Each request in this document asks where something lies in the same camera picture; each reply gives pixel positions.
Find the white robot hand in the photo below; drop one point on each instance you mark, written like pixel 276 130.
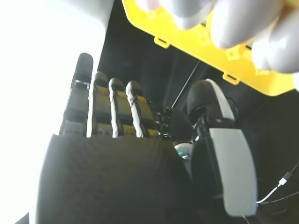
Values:
pixel 105 177

